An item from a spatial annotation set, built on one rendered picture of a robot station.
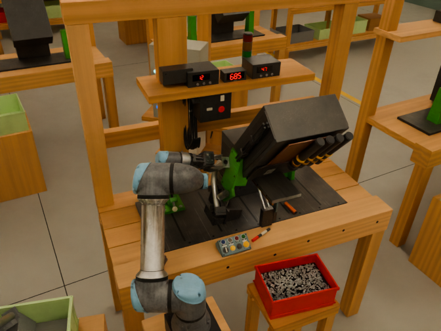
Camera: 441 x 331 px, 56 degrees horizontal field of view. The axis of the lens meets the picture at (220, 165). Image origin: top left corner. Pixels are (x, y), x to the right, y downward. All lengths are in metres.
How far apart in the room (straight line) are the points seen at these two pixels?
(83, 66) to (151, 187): 0.72
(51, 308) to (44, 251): 1.64
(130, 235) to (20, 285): 1.34
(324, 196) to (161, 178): 1.21
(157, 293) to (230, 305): 1.47
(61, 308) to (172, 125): 1.00
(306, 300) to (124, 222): 0.99
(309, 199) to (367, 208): 0.31
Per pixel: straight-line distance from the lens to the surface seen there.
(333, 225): 2.26
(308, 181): 2.54
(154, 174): 1.50
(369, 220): 2.41
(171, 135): 2.22
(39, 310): 1.91
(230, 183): 2.07
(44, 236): 3.63
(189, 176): 1.50
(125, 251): 2.09
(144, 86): 2.06
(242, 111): 2.43
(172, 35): 2.02
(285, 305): 1.88
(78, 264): 3.33
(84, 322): 1.98
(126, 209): 2.32
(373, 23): 8.37
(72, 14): 1.92
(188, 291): 1.52
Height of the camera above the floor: 2.34
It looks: 34 degrees down
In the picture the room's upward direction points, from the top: 2 degrees clockwise
